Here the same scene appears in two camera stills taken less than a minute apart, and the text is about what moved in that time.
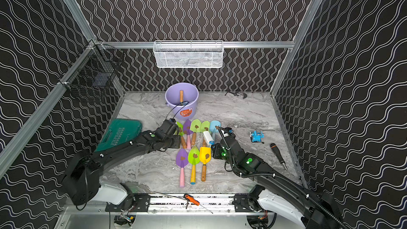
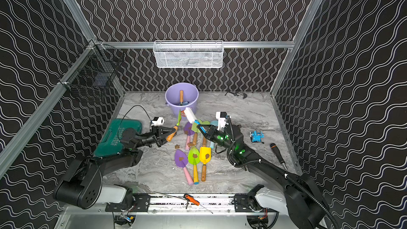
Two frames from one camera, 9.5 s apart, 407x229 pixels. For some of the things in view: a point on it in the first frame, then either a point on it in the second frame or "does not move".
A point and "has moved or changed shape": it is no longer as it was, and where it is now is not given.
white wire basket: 188,54 does not move
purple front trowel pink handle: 182,160 has moved or changed shape
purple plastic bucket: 182,97 does not move
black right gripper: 217,147 → 211,132
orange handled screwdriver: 191,199 does not move
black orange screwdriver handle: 276,151 does not move
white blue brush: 209,138 has moved or changed shape
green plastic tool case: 120,130 does not move
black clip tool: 237,94 does not move
